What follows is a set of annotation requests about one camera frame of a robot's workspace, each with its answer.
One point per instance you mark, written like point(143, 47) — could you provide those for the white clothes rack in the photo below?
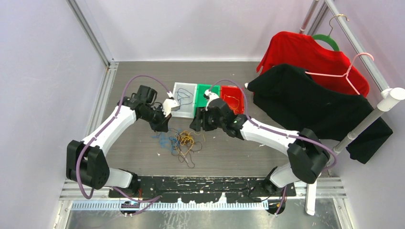
point(390, 96)

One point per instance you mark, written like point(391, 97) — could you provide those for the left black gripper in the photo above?
point(162, 125)

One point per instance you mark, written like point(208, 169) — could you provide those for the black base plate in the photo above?
point(203, 189)

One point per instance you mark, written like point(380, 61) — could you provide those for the green clothes hanger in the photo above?
point(327, 38)

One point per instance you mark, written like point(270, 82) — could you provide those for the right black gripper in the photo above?
point(196, 124)

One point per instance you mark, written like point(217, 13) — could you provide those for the green plastic bin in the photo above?
point(200, 100)

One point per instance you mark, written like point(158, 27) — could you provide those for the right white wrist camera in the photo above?
point(209, 96)

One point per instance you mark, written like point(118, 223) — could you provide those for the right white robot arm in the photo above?
point(306, 158)

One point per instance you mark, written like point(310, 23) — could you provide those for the red plastic bin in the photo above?
point(233, 97)

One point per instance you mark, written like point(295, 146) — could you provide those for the black shirt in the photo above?
point(295, 101)

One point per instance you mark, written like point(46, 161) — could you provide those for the white plastic bin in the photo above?
point(184, 93)

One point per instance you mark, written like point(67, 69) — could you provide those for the red shirt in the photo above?
point(302, 51)

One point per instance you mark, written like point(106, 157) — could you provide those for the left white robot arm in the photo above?
point(86, 159)

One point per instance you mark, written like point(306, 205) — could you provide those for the pink clothes hanger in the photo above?
point(346, 74)

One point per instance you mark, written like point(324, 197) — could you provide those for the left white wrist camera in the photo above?
point(169, 105)

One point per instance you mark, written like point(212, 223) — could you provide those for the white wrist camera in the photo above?
point(209, 96)
point(169, 105)

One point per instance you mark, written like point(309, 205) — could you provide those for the aluminium frame rail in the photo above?
point(78, 72)

